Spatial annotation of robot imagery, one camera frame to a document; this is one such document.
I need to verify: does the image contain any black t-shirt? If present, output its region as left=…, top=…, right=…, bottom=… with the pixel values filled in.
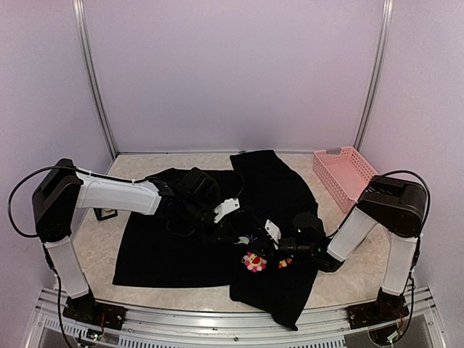
left=113, top=150, right=325, bottom=330

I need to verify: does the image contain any orange flower plush badge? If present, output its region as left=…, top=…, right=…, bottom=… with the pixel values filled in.
left=278, top=258, right=293, bottom=269

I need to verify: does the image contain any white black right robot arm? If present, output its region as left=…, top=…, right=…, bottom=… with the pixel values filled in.
left=252, top=170, right=431, bottom=322

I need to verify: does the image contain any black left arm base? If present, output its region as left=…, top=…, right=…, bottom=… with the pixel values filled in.
left=63, top=291, right=127, bottom=331

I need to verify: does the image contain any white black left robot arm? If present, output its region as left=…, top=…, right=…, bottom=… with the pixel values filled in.
left=11, top=158, right=241, bottom=323

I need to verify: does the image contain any grey aluminium left corner post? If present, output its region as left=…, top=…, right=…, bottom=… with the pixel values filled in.
left=72, top=0, right=119, bottom=160

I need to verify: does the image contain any teal round brooch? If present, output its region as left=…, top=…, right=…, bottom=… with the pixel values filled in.
left=236, top=236, right=252, bottom=245

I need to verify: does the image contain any grey aluminium right corner post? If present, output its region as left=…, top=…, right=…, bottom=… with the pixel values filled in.
left=353, top=0, right=394, bottom=151

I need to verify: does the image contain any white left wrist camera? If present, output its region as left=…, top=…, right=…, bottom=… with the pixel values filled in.
left=213, top=198, right=240, bottom=223

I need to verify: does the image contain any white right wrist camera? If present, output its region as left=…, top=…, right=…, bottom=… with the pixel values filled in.
left=265, top=220, right=281, bottom=243

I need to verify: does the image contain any black brooch box left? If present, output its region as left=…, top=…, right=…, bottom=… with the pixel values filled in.
left=94, top=208, right=118, bottom=222

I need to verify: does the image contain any pink plastic basket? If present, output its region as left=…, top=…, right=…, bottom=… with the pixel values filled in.
left=312, top=146, right=378, bottom=214

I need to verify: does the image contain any pink flower plush badge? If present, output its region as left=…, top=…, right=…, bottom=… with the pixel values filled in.
left=242, top=252, right=268, bottom=273

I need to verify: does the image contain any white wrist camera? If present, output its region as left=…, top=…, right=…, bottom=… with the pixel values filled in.
left=213, top=198, right=240, bottom=223
left=265, top=220, right=281, bottom=243

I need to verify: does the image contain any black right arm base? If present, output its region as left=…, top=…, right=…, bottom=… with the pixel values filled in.
left=346, top=288, right=413, bottom=330

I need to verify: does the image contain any grey aluminium front rail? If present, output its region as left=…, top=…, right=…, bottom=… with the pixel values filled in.
left=34, top=289, right=436, bottom=348

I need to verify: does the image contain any grey aluminium corner post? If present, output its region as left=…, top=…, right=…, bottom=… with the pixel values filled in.
left=72, top=0, right=119, bottom=160
left=353, top=0, right=394, bottom=151

